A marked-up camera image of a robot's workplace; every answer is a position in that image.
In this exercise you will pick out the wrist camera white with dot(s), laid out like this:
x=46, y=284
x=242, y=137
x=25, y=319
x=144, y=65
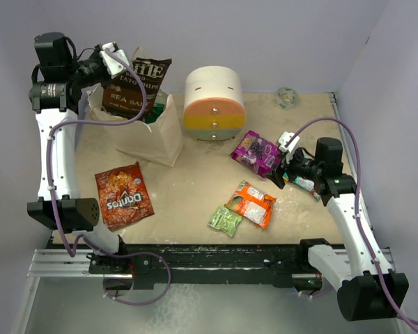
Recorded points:
x=114, y=59
x=288, y=143

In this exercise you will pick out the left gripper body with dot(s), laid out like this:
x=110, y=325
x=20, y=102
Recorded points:
x=90, y=72

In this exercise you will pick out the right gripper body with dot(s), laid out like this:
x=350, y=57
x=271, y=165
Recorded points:
x=300, y=166

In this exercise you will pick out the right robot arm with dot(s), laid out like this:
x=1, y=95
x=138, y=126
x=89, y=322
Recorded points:
x=366, y=285

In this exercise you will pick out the orange snack packet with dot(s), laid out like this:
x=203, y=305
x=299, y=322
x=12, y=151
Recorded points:
x=252, y=203

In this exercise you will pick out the red Doritos chip bag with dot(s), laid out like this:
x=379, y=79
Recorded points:
x=123, y=197

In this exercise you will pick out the round three-drawer cabinet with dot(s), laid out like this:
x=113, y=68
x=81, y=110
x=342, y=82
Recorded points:
x=213, y=104

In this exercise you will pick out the light green snack packet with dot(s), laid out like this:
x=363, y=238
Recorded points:
x=225, y=220

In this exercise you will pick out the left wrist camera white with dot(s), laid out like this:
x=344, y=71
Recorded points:
x=114, y=59

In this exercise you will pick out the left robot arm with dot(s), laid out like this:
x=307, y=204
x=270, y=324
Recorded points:
x=57, y=84

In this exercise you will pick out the green chip bag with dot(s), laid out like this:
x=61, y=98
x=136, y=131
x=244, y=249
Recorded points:
x=159, y=106

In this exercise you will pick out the black metal base frame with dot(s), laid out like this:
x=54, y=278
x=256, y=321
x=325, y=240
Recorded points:
x=278, y=265

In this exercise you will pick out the brown Kettle chip bag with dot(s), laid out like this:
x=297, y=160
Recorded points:
x=123, y=97

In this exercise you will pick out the purple candy bag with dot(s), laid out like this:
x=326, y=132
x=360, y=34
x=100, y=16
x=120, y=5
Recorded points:
x=257, y=154

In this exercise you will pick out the teal snack packet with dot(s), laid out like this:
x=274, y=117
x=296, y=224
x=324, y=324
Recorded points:
x=307, y=185

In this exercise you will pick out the clear tape roll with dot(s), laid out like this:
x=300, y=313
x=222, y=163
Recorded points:
x=286, y=98

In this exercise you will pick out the aluminium rail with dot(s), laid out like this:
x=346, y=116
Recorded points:
x=56, y=263

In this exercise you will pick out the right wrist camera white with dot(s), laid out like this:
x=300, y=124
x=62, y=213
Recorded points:
x=288, y=143

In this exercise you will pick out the white paper bag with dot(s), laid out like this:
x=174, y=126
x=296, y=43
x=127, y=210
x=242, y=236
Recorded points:
x=159, y=142

